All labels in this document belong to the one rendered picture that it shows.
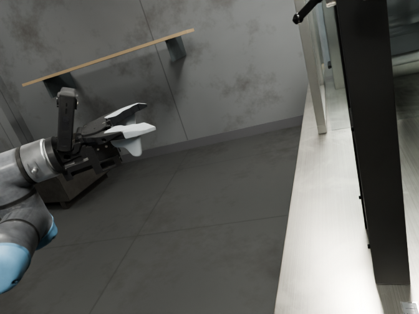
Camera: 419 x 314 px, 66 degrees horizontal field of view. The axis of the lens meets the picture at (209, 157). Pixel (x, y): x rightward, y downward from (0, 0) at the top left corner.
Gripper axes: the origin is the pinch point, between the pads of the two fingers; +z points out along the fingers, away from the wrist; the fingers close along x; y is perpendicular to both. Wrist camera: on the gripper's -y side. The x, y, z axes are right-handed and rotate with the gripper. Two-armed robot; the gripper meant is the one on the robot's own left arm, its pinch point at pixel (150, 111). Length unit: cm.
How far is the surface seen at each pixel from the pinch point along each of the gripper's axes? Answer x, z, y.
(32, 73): -422, -124, 32
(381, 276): 32.3, 24.8, 27.6
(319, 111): -31, 55, 30
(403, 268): 34, 27, 26
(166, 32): -337, 53, 24
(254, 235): -99, 38, 138
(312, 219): 11.0, 25.3, 32.3
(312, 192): 1.4, 31.3, 33.6
